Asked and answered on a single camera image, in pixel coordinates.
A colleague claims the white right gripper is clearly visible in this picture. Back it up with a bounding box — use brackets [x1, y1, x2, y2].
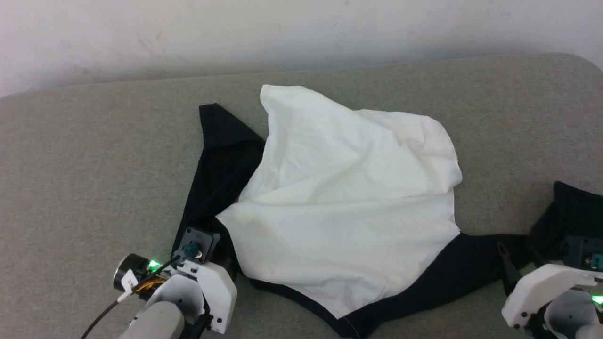
[498, 242, 603, 331]

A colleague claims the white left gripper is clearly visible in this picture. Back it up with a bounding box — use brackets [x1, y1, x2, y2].
[160, 260, 237, 335]

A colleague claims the black and white t-shirt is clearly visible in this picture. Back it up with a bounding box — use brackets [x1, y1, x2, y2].
[172, 85, 603, 339]

